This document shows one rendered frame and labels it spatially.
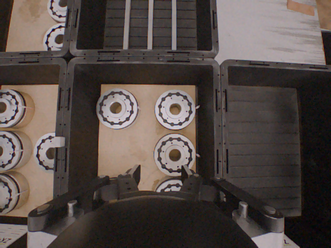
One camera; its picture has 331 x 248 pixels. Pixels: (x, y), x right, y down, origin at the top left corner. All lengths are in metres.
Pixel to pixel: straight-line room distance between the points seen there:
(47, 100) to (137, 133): 0.27
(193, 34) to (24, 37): 0.51
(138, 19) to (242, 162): 0.51
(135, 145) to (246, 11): 0.72
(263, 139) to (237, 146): 0.08
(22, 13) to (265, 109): 0.79
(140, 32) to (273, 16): 0.60
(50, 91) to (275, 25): 0.89
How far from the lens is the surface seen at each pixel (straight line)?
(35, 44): 0.56
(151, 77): 0.31
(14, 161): 0.48
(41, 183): 0.48
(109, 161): 0.36
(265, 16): 0.80
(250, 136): 0.40
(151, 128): 0.32
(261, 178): 0.44
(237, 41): 0.66
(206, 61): 0.27
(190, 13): 0.48
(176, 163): 0.30
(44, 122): 0.46
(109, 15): 0.50
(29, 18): 0.62
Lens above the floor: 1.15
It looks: 86 degrees down
